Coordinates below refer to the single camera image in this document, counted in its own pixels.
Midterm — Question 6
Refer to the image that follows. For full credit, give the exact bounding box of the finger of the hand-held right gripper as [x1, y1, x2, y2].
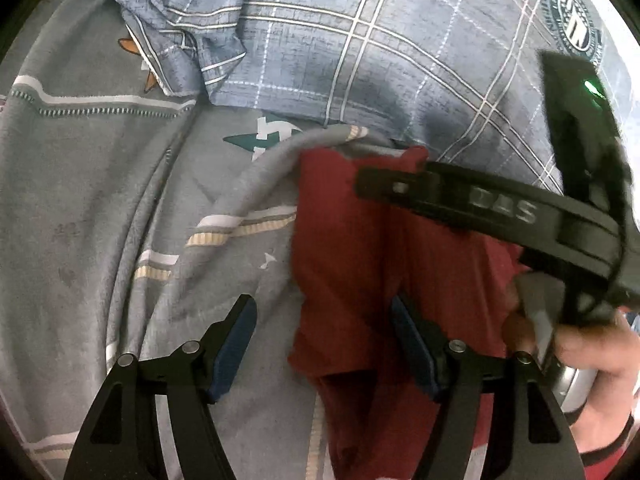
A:
[355, 161, 625, 282]

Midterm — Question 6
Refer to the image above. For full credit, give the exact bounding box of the blue plaid pillow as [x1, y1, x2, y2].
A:
[95, 0, 632, 198]

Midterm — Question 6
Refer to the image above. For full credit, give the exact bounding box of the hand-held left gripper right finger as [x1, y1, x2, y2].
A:
[391, 294, 586, 480]

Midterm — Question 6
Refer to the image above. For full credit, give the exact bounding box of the grey star-print bed sheet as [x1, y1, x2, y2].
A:
[0, 0, 640, 480]

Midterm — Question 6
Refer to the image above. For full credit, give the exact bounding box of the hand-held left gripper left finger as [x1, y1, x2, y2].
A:
[62, 294, 258, 480]

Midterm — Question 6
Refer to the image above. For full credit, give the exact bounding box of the dark red shirt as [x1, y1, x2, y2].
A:
[287, 146, 551, 480]

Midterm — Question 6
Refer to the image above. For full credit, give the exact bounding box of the person's right hand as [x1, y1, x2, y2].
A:
[501, 307, 640, 456]

